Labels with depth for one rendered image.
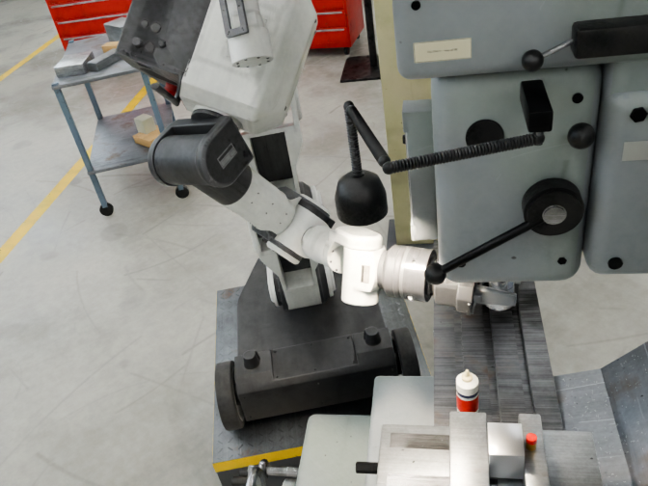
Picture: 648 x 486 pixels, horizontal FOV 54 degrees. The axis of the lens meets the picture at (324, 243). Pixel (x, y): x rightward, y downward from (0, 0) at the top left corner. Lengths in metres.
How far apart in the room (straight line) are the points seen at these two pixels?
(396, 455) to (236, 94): 0.67
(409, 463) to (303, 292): 0.87
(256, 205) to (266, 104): 0.20
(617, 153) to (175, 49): 0.72
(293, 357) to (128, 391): 1.12
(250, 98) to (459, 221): 0.45
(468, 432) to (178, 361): 1.91
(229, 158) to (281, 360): 0.88
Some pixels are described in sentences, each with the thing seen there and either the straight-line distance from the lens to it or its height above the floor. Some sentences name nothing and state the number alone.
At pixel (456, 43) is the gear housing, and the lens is 0.71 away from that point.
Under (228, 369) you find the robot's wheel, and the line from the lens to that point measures 1.88.
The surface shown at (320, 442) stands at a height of 0.72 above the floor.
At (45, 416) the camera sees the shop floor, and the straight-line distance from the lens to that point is 2.92.
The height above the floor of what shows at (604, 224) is 1.43.
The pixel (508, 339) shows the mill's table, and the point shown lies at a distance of 1.40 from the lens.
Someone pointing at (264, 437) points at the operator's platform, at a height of 0.40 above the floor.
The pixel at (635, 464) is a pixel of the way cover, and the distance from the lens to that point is 1.30.
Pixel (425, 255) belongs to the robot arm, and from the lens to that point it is 1.04.
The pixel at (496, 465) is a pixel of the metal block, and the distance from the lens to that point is 1.07.
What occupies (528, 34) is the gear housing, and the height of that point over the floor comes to 1.67.
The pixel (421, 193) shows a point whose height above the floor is 1.42.
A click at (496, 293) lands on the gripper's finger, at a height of 1.24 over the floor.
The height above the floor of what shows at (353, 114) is 1.59.
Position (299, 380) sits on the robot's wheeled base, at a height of 0.58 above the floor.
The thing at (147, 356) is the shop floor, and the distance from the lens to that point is 2.94.
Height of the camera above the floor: 1.91
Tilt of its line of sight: 36 degrees down
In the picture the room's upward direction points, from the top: 10 degrees counter-clockwise
